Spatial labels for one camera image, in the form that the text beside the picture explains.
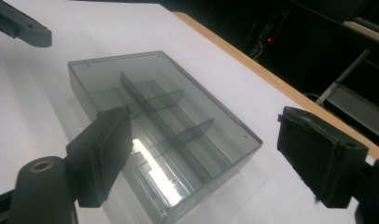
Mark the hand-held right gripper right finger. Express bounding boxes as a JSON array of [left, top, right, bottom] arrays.
[[276, 105, 370, 209]]

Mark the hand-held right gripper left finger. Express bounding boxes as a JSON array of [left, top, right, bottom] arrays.
[[65, 105, 134, 209]]

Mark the transparent grey plastic storage box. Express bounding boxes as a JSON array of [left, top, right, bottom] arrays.
[[67, 49, 264, 224]]

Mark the white paper table cover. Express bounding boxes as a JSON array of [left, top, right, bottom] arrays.
[[0, 0, 377, 224]]

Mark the white metal frame desk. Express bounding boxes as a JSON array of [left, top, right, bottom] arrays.
[[315, 20, 379, 143]]

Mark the black keyboard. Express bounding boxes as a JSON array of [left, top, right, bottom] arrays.
[[352, 16, 379, 37]]

